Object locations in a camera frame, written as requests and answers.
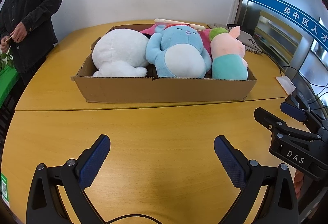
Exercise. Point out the white plush toy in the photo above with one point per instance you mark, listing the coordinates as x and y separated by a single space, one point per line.
117 52

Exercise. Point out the pink striped plush toy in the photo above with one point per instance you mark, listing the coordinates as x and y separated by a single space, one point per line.
205 37

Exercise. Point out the pink pig plush toy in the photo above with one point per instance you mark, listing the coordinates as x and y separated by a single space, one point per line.
228 49

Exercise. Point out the grey cloth bag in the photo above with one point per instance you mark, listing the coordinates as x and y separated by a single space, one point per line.
249 43

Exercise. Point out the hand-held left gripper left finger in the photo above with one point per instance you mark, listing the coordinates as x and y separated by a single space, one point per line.
93 162

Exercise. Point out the green cloth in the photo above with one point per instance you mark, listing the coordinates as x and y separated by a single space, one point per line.
6 85

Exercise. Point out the blue banner on glass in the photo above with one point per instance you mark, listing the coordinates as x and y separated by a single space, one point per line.
281 8

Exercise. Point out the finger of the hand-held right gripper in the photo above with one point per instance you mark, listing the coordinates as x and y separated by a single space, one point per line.
269 121
292 110

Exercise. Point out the person's right hand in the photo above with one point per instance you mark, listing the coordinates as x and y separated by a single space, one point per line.
298 183

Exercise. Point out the cardboard box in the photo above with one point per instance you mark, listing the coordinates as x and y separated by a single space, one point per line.
153 90

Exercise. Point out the small wooden stick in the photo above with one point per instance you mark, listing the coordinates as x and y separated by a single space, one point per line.
9 38

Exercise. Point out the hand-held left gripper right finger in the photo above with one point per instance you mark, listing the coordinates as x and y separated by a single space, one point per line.
230 160

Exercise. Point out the white paper with orange edge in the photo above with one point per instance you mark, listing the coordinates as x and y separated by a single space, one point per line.
284 83

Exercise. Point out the blue plush toy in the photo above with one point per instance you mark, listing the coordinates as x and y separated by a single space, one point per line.
179 60

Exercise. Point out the green sticker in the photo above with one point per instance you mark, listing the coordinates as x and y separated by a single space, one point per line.
3 188

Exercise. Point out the green plush toy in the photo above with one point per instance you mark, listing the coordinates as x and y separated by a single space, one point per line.
217 31

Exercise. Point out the green potted plant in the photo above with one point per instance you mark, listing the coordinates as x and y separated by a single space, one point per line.
7 60

